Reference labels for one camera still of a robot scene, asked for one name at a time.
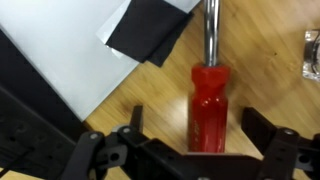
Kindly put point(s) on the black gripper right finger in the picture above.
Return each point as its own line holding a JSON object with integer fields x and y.
{"x": 257, "y": 128}

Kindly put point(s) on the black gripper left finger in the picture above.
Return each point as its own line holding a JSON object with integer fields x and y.
{"x": 137, "y": 118}

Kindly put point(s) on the red handled screwdriver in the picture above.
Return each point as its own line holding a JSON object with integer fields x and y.
{"x": 209, "y": 104}

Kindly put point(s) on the clear plastic bottle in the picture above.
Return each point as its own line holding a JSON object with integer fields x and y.
{"x": 311, "y": 58}

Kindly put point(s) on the black tape piece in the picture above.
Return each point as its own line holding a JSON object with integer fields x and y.
{"x": 149, "y": 30}

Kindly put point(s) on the white paper sheet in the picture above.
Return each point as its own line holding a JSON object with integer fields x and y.
{"x": 65, "y": 41}

